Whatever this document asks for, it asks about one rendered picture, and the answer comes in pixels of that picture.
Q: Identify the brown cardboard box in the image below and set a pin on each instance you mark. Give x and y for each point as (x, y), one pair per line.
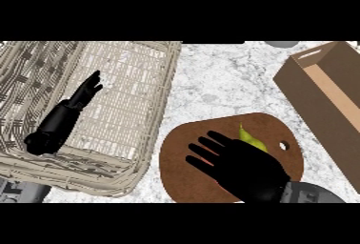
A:
(319, 108)

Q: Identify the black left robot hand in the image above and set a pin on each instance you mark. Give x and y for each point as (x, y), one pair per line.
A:
(54, 127)

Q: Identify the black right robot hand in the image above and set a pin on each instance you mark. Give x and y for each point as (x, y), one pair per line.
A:
(248, 168)

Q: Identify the grey round object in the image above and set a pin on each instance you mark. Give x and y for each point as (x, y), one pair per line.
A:
(281, 44)

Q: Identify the brown wooden cutting board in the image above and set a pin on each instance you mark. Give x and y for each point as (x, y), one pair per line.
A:
(188, 181)

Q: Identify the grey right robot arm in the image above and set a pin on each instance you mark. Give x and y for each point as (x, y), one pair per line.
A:
(312, 193)

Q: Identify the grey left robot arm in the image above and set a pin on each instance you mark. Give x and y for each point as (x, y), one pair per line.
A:
(21, 192)

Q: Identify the yellow-green sweet potato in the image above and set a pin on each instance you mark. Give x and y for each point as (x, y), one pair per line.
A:
(251, 139)

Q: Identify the pale wicker basket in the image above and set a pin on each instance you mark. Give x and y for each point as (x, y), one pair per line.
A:
(132, 95)

